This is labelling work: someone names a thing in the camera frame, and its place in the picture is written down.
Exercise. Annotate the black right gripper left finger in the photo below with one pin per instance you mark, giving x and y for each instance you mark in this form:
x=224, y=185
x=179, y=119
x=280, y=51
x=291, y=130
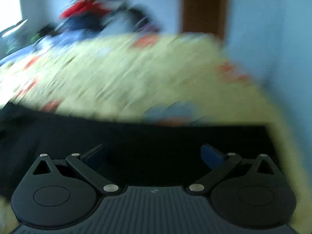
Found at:
x=45, y=197

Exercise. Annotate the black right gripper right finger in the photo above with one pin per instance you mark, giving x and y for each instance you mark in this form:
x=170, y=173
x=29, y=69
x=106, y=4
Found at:
x=252, y=194

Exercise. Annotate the black pants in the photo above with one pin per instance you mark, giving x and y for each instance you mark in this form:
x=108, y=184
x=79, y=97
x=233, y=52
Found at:
x=136, y=154

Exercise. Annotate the yellow carrot print bedsheet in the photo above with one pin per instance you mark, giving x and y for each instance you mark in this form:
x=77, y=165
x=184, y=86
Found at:
x=120, y=77

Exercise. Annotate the pile of clothes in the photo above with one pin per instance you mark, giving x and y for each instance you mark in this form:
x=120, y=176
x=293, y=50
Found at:
x=85, y=19

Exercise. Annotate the window with floral valance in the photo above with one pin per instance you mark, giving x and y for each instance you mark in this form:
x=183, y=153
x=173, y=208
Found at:
x=10, y=13

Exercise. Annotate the brown wooden door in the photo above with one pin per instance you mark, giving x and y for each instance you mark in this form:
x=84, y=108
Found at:
x=204, y=16

